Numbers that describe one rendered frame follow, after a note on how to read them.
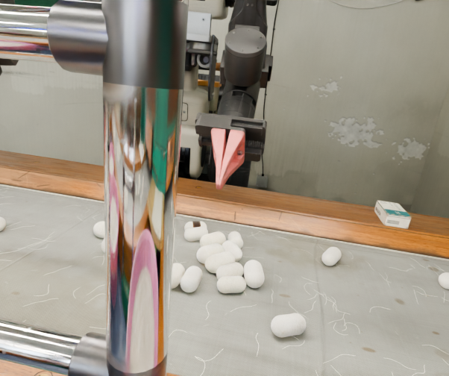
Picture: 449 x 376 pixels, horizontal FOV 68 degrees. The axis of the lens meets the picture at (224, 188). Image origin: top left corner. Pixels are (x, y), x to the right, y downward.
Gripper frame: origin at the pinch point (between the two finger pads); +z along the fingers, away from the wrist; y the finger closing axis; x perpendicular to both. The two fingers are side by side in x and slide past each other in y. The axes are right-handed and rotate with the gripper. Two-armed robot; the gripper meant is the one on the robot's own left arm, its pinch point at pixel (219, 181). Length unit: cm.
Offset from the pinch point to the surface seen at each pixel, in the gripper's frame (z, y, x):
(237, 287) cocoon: 14.6, 5.0, -3.9
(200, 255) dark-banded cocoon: 11.1, 0.0, -1.3
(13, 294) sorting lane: 19.9, -15.4, -7.2
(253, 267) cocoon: 11.9, 6.3, -3.0
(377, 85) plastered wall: -164, 68, 119
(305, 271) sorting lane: 9.7, 12.5, 1.8
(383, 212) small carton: -3.9, 24.5, 8.3
